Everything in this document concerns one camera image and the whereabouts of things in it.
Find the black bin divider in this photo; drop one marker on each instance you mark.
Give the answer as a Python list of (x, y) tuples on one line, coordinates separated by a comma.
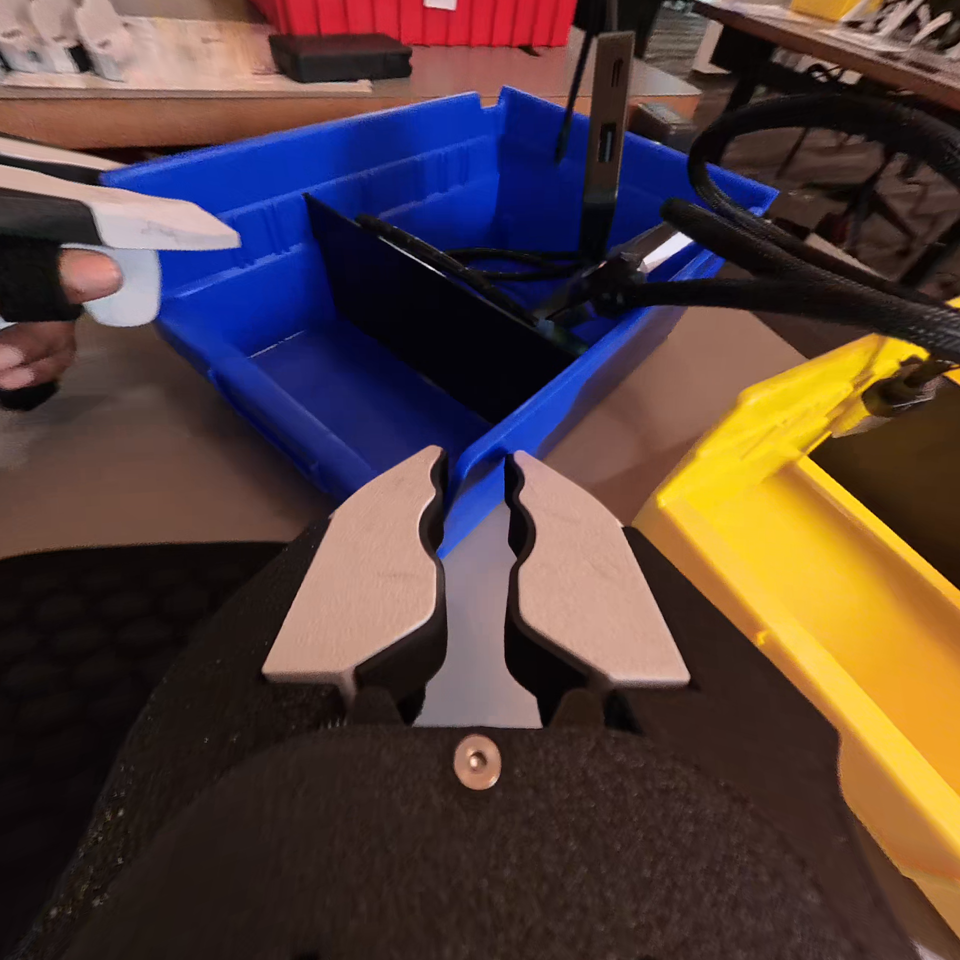
[(900, 487), (420, 330)]

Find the black usb port bracket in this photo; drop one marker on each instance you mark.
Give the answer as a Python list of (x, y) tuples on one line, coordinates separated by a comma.
[(609, 112)]

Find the white paper sheet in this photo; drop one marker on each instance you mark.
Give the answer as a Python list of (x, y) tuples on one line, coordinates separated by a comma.
[(210, 52)]

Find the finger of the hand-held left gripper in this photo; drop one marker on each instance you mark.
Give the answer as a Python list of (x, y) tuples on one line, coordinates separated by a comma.
[(150, 221), (45, 154)]

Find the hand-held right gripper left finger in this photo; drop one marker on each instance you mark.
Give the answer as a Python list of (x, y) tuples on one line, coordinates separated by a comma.
[(360, 585)]

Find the yellow divided storage bin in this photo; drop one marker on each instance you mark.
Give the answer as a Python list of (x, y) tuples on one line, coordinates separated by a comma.
[(750, 562)]

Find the blue storage bin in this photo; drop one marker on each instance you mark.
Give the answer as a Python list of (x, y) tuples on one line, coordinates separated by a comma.
[(337, 390)]

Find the red ribbed bin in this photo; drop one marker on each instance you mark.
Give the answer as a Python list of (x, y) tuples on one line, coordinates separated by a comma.
[(360, 22)]

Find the small grey device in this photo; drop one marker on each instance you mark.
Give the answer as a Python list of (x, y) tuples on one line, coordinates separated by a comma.
[(660, 120)]

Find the yellow plastic bin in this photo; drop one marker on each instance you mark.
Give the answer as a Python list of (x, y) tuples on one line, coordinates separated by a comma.
[(825, 7)]

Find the person's left hand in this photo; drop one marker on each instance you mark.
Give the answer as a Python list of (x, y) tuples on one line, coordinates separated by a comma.
[(94, 276)]

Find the row of white dropper bottles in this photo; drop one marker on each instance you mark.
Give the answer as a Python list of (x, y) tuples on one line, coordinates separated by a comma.
[(45, 37)]

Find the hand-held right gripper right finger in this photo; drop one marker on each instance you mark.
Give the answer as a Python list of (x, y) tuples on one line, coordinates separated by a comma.
[(592, 592)]

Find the wooden table with bins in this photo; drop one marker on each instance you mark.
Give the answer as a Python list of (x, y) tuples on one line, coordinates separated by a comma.
[(487, 75)]

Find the black flat case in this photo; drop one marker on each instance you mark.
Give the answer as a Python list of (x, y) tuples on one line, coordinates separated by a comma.
[(337, 58)]

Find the wooden table with black legs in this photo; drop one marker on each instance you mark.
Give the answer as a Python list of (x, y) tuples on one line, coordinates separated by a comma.
[(825, 45)]

